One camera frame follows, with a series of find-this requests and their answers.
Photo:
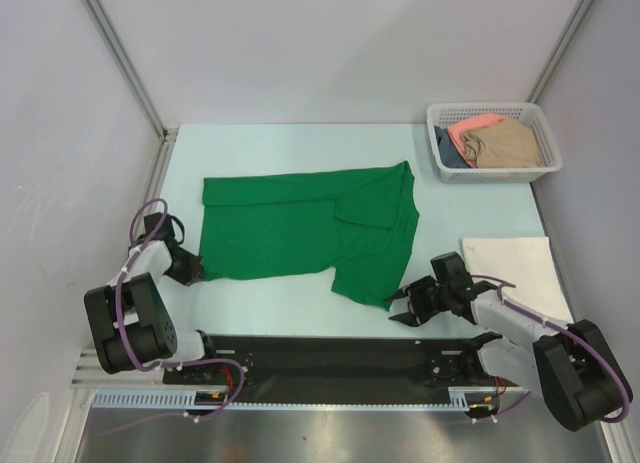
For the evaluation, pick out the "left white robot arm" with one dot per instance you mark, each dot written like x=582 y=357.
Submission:
x=130 y=324

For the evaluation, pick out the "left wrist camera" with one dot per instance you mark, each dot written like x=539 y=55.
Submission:
x=167 y=228

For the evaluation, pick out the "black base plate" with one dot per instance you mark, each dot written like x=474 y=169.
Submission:
x=356 y=369

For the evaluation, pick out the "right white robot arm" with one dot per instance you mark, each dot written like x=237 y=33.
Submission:
x=569 y=364

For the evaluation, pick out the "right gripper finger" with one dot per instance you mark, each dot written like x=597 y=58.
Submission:
x=401 y=293
x=407 y=319

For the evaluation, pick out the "green t shirt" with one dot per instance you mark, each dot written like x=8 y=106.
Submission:
x=361 y=223

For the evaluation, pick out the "white cable duct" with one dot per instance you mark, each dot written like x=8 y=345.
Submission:
x=204 y=401

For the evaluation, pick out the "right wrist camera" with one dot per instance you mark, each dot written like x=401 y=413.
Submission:
x=449 y=270

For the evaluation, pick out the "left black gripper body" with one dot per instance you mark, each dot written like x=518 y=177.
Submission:
x=185 y=268

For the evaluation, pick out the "folded white t shirt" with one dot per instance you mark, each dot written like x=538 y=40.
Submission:
x=527 y=263

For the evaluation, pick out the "pink t shirt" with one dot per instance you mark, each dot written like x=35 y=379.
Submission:
x=481 y=121

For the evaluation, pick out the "beige t shirt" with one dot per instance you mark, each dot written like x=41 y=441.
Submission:
x=507 y=144

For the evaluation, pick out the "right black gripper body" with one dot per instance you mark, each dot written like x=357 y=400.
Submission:
x=417 y=298

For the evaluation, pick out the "blue t shirt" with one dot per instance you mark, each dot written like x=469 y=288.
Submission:
x=449 y=154

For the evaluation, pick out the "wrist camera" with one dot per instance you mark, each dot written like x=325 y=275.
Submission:
x=167 y=228
x=449 y=270

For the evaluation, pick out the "white plastic basket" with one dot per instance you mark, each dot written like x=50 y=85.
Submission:
x=531 y=115

